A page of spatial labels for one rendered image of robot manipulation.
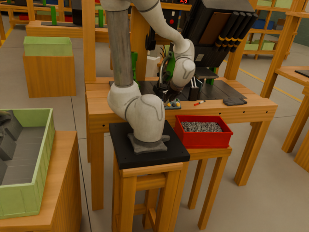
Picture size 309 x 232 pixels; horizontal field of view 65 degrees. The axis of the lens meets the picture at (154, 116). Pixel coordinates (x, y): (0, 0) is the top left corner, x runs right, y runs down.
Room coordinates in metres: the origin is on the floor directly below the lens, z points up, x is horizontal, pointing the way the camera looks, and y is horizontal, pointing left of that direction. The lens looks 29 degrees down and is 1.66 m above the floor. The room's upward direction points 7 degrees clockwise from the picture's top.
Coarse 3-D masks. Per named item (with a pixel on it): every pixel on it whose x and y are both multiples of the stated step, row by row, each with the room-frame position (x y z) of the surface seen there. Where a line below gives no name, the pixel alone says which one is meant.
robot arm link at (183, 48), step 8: (152, 8) 1.04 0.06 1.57; (160, 8) 1.08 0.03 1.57; (144, 16) 1.07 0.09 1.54; (152, 16) 1.06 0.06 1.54; (160, 16) 1.09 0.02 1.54; (152, 24) 1.09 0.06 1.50; (160, 24) 1.10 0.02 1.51; (160, 32) 1.13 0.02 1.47; (168, 32) 1.16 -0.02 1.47; (176, 32) 1.27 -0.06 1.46; (176, 40) 1.30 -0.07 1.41; (184, 40) 1.37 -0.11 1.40; (176, 48) 1.37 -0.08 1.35; (184, 48) 1.36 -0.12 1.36; (192, 48) 1.40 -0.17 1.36; (176, 56) 1.37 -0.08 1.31; (184, 56) 1.35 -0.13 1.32; (192, 56) 1.38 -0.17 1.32
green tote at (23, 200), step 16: (16, 112) 1.16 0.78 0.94; (32, 112) 1.18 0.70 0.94; (48, 112) 1.21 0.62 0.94; (48, 128) 1.03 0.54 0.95; (48, 144) 1.00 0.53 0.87; (48, 160) 0.93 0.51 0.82; (0, 192) 0.61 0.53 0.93; (16, 192) 0.62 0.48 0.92; (32, 192) 0.64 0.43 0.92; (0, 208) 0.60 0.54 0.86; (16, 208) 0.62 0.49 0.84; (32, 208) 0.64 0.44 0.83
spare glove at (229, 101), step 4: (224, 100) 1.73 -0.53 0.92; (228, 100) 1.74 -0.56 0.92; (232, 100) 1.75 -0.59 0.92; (236, 100) 1.75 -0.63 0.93; (240, 100) 1.77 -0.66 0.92; (244, 100) 1.78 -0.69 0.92; (228, 104) 1.68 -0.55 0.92; (232, 104) 1.70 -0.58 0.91; (236, 104) 1.71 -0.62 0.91; (240, 104) 1.73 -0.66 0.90
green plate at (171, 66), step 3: (171, 60) 1.82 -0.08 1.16; (174, 60) 1.78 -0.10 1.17; (168, 63) 1.85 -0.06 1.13; (171, 63) 1.81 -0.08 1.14; (174, 63) 1.76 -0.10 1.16; (168, 66) 1.83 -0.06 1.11; (171, 66) 1.79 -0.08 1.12; (174, 66) 1.74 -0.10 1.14; (168, 69) 1.81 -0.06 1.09; (171, 69) 1.77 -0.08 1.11
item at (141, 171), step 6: (180, 162) 1.01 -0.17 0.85; (132, 168) 0.92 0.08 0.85; (138, 168) 0.92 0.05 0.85; (144, 168) 0.93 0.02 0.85; (150, 168) 0.94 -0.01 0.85; (156, 168) 0.95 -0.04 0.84; (162, 168) 0.96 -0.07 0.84; (168, 168) 0.97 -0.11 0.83; (174, 168) 0.98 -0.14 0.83; (180, 168) 0.99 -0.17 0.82; (126, 174) 0.89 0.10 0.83; (132, 174) 0.90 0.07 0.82; (138, 174) 0.91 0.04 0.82
